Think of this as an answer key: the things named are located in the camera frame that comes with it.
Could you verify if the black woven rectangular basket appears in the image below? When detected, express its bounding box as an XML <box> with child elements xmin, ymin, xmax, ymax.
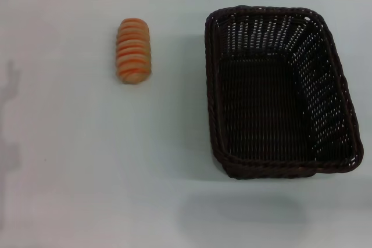
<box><xmin>204</xmin><ymin>5</ymin><xmax>365</xmax><ymax>182</ymax></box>

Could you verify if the orange striped bread roll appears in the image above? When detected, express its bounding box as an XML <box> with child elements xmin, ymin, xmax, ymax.
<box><xmin>116</xmin><ymin>17</ymin><xmax>153</xmax><ymax>85</ymax></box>

